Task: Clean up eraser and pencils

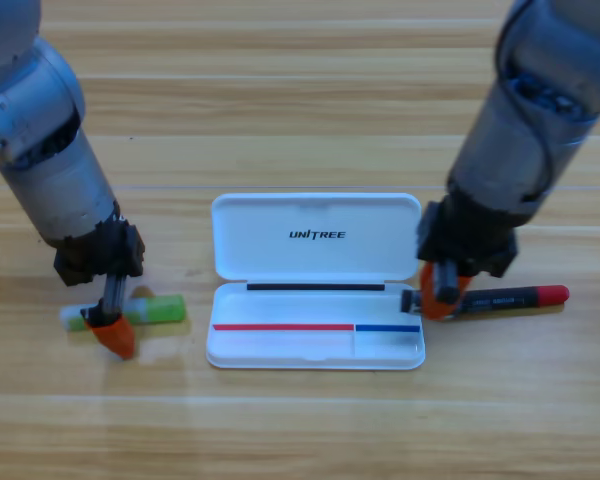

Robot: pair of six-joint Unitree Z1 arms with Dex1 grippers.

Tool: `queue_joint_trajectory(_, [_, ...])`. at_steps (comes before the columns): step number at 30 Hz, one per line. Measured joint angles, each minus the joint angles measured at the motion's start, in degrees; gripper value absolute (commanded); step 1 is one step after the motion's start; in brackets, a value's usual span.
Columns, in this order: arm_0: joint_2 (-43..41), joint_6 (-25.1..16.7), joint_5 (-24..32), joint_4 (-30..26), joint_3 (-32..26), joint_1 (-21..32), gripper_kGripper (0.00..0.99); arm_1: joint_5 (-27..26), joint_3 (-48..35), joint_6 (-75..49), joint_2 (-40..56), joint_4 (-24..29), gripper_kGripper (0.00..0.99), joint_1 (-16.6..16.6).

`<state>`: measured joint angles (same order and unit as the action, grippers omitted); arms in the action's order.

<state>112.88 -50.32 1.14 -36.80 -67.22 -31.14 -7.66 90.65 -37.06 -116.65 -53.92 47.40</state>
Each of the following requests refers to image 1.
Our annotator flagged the white Unitree pencil case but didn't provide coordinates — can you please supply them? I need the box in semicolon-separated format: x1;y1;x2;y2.
205;192;426;371

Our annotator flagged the green and white pen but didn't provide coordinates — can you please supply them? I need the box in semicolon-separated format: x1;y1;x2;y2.
59;293;187;334

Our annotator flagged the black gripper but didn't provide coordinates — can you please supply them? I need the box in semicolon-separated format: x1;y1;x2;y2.
415;192;520;321
53;202;146;360

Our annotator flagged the black marker with red ends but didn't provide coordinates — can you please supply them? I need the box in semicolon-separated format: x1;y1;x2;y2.
459;284;570;315

